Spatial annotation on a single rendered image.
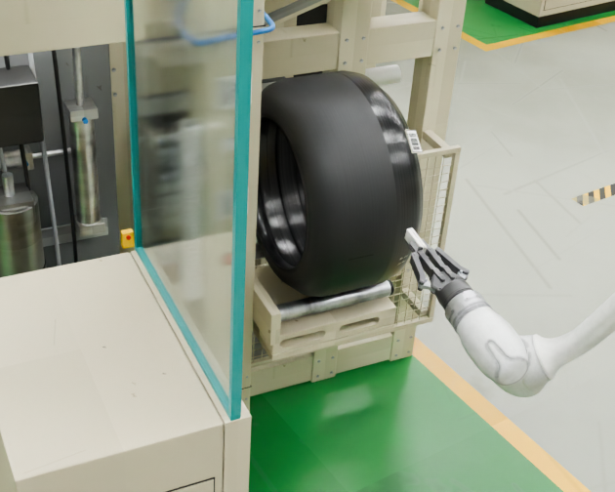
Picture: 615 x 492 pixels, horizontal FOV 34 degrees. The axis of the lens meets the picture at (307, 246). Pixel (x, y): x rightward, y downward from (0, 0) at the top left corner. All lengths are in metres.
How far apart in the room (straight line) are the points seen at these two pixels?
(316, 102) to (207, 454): 0.96
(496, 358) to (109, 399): 0.77
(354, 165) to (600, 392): 1.89
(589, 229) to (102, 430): 3.47
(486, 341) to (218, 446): 0.61
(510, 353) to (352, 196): 0.54
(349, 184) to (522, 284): 2.18
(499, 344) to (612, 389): 1.95
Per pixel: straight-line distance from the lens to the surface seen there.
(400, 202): 2.37
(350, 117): 2.36
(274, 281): 2.83
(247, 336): 2.64
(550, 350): 2.19
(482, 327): 2.07
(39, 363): 1.86
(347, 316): 2.63
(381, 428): 3.58
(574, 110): 6.00
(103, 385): 1.81
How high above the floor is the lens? 2.47
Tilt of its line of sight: 34 degrees down
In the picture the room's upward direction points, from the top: 4 degrees clockwise
